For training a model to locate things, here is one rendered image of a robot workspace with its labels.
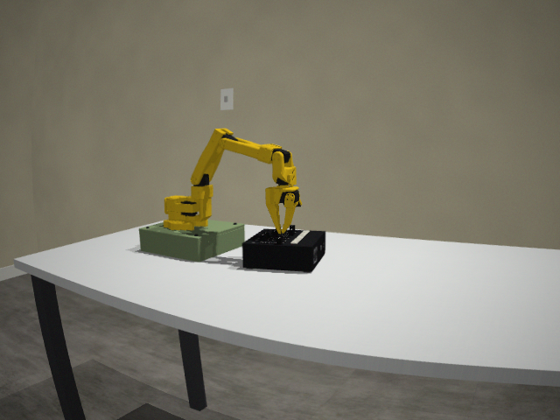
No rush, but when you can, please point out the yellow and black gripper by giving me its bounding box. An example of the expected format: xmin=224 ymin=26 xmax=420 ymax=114
xmin=265 ymin=185 xmax=302 ymax=234

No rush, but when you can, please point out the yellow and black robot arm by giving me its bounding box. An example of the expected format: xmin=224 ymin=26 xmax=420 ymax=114
xmin=164 ymin=129 xmax=297 ymax=230

